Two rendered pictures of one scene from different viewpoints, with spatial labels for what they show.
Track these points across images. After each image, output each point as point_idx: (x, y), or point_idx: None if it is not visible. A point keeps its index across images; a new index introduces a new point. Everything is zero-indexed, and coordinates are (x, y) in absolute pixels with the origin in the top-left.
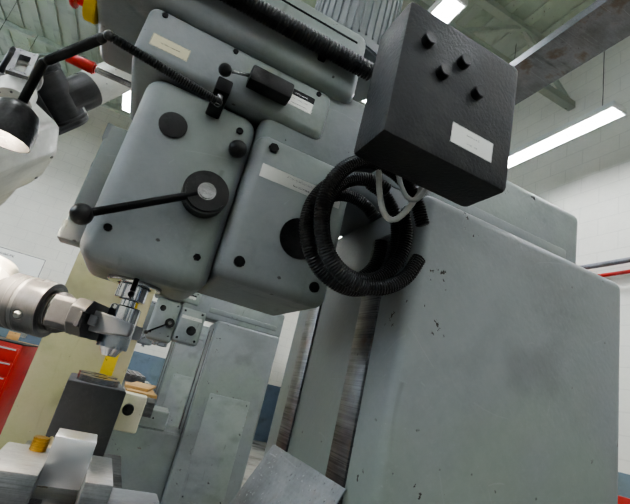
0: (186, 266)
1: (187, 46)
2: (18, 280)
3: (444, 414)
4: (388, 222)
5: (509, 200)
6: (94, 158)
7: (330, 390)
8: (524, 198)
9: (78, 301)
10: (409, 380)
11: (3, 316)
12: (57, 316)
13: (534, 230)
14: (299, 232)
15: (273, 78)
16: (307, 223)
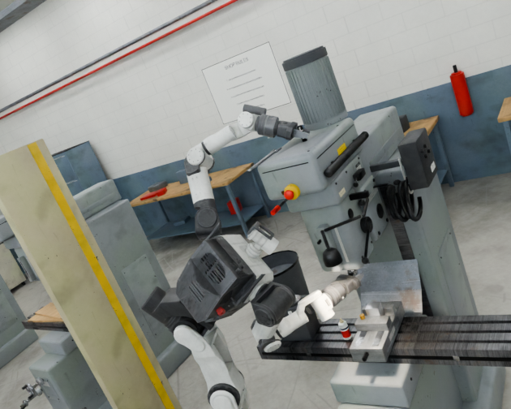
0: (371, 247)
1: (342, 186)
2: (334, 290)
3: (427, 224)
4: (384, 179)
5: (387, 127)
6: (329, 241)
7: (385, 238)
8: (388, 120)
9: (354, 280)
10: (422, 225)
11: (339, 302)
12: (351, 288)
13: (393, 129)
14: (397, 215)
15: (362, 173)
16: (398, 211)
